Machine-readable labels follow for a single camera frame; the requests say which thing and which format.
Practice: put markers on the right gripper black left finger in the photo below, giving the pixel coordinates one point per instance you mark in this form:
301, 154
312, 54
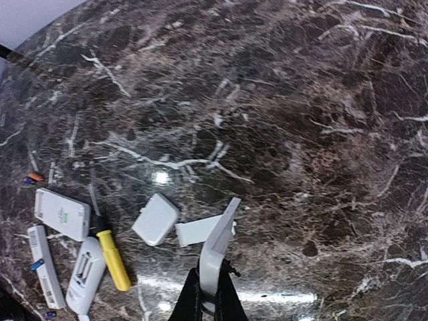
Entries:
188, 306

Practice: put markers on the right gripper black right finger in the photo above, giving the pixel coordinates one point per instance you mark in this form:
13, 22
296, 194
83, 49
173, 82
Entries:
227, 303

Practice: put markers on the white small remote battery cover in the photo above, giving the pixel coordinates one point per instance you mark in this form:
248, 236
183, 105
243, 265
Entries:
212, 255

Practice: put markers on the white slim remote battery cover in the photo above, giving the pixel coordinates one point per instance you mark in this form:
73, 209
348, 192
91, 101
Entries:
196, 231

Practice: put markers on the yellow handled screwdriver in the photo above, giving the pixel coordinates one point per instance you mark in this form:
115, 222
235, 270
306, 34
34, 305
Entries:
110, 251

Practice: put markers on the white wide remote battery cover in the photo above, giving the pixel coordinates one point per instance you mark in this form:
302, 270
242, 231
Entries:
156, 219

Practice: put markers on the white remote with battery bay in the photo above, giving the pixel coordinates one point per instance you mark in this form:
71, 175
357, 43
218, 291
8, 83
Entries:
86, 276

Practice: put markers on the blue AAA battery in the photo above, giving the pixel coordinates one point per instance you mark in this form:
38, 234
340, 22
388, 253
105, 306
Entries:
50, 315

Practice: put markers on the wide white remote control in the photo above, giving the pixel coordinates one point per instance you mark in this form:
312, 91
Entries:
63, 214

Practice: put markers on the blue batteries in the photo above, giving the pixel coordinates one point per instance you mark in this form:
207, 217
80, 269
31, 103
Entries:
37, 264

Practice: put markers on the slim white QR-code remote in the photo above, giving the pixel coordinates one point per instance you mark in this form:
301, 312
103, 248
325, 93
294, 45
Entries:
47, 276

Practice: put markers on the orange AAA battery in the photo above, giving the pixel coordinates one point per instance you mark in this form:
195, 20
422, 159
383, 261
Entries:
36, 177

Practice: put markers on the purple AAA battery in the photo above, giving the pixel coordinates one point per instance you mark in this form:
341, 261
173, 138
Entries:
29, 181

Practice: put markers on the black enclosure frame post left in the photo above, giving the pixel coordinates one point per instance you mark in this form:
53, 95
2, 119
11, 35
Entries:
5, 52

